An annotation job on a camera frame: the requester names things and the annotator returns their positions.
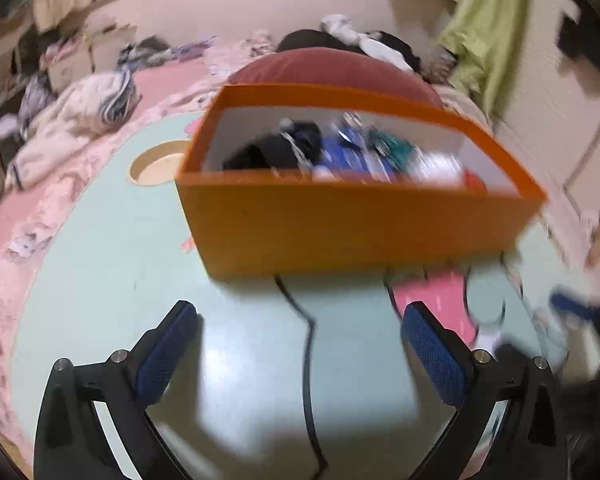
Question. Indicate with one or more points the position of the orange cardboard box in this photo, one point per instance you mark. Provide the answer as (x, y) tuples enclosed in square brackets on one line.
[(262, 222)]

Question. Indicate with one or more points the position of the black garment on bed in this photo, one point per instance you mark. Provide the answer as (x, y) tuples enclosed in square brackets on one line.
[(309, 38)]

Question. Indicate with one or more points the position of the green toy car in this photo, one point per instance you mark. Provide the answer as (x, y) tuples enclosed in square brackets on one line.
[(396, 151)]

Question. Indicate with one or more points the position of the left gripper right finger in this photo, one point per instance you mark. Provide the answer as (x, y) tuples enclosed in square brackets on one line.
[(472, 382)]

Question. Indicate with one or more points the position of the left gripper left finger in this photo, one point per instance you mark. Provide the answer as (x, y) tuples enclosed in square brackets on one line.
[(69, 440)]

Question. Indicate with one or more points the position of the bubble wrap ball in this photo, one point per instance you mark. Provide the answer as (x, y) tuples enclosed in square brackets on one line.
[(436, 168)]

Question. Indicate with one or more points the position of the white fleece blanket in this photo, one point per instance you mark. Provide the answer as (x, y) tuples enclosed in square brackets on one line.
[(88, 108)]

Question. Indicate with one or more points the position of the white garment on bed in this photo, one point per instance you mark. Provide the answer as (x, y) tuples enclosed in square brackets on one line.
[(340, 27)]

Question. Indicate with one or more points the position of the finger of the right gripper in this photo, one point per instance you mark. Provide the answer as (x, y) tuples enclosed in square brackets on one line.
[(580, 399), (567, 304)]

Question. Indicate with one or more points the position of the black embroidered pouch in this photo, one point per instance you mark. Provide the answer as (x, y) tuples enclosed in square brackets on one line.
[(294, 145)]

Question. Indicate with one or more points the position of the red velvet pillow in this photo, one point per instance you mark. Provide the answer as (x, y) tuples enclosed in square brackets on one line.
[(337, 68)]

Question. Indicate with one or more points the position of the pink floral bedsheet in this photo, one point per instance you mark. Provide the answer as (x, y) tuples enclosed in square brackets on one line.
[(25, 247)]

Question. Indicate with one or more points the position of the green hanging cloth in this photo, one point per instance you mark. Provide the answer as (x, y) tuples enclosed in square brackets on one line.
[(483, 36)]

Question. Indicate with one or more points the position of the blue tin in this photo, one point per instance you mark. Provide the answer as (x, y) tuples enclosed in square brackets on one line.
[(344, 149)]

